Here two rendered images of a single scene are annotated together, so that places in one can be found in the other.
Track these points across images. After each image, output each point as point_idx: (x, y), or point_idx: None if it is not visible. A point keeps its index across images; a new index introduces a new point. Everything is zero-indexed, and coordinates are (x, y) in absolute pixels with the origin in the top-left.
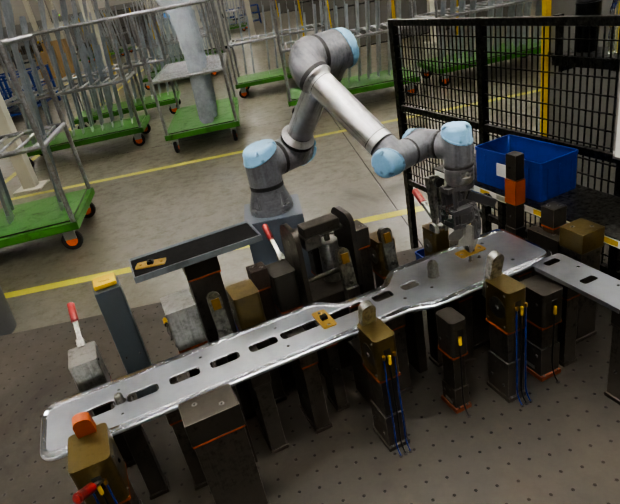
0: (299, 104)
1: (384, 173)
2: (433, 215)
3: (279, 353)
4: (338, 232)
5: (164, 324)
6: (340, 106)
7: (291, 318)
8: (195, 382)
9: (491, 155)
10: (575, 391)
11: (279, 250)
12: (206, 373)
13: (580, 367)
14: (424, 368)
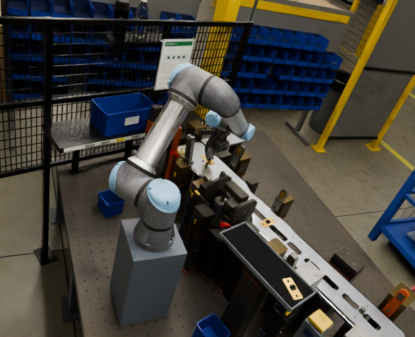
0: (171, 134)
1: (251, 137)
2: (191, 156)
3: (299, 240)
4: (212, 194)
5: (292, 310)
6: (242, 114)
7: (269, 237)
8: (333, 275)
9: (122, 115)
10: None
11: (233, 226)
12: (324, 271)
13: None
14: None
